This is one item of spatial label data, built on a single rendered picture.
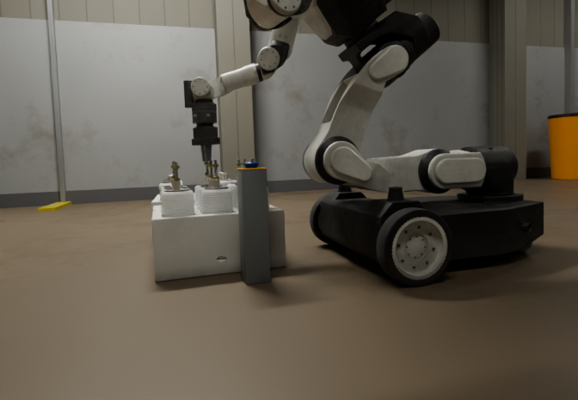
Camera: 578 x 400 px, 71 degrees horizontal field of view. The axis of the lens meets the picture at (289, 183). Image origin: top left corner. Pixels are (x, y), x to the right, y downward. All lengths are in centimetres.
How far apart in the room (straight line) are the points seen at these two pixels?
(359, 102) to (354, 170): 21
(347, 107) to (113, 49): 314
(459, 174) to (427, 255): 35
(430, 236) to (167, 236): 72
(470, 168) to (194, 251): 89
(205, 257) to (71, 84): 309
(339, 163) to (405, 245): 29
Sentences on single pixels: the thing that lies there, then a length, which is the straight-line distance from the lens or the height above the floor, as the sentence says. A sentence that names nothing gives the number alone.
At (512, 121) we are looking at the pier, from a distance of 531.
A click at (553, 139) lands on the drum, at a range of 547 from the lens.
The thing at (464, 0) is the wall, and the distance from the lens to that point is 545.
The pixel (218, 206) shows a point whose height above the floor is 20.
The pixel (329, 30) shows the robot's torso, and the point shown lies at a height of 71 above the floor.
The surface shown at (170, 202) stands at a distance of 123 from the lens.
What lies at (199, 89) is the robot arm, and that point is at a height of 59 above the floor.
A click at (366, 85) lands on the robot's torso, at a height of 54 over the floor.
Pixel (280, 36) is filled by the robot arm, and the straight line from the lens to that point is 149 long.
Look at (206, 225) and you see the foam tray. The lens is 121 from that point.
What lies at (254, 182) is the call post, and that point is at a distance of 109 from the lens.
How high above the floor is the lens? 34
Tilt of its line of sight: 3 degrees down
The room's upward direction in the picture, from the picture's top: 2 degrees counter-clockwise
